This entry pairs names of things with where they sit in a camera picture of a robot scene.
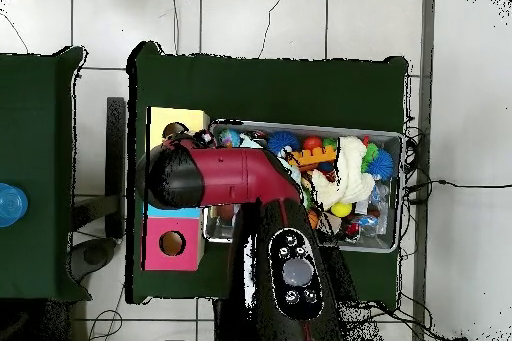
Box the wooden box with three holes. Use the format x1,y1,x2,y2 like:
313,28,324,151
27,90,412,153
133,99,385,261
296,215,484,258
141,106,211,272

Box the shallow metal mesh bin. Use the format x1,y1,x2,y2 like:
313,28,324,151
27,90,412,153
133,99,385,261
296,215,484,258
202,118,403,254

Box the blue spiky rubber ball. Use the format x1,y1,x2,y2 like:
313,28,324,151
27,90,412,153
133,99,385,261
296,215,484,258
266,130,302,158
365,148,396,181

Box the globe print ball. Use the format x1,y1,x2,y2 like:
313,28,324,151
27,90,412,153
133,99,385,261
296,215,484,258
218,129,242,149

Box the orange toy building brick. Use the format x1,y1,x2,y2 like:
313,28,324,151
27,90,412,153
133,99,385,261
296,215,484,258
288,145,337,170

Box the orange red ball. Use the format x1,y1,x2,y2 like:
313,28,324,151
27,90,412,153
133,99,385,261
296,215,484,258
301,135,324,153

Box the dark green tablecloth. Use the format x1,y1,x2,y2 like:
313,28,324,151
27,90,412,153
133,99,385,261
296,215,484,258
0,45,92,304
125,40,410,305

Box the small yellow green ball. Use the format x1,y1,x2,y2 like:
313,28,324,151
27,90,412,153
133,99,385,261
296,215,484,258
330,201,354,218

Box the cream waffle cloth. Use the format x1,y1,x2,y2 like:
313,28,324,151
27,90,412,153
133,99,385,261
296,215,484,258
310,135,377,212

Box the crushed red soda can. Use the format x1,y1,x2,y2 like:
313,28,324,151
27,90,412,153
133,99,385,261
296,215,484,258
339,220,363,244

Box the green spiky rubber ball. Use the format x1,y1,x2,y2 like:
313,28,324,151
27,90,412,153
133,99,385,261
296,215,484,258
361,142,379,172

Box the black upright panel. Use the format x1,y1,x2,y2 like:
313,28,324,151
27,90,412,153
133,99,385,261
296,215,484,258
105,96,127,238

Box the grey rounded stand base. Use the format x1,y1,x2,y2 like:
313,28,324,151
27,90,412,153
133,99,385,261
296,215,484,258
69,236,119,282

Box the blue plastic cup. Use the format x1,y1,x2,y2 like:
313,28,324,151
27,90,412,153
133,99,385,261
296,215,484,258
0,182,29,228

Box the black cable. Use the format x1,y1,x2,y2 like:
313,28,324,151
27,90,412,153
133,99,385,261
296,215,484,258
402,178,512,206

